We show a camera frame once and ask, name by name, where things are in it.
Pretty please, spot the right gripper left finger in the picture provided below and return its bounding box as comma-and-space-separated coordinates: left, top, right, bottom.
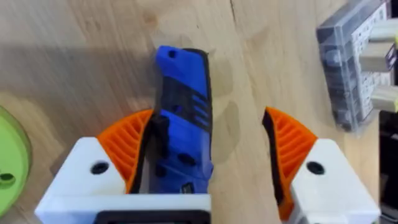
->
51, 108, 154, 198

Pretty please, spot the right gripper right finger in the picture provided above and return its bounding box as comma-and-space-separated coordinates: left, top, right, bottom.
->
261, 106, 381, 224

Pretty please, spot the blue electric screwdriver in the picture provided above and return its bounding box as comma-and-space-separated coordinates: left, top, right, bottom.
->
148, 45, 216, 195

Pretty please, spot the green disc with holes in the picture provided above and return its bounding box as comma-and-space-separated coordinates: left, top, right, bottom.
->
0, 105, 32, 219

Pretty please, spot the clear plastic parts box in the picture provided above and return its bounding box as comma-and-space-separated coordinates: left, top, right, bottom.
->
315, 0, 398, 133

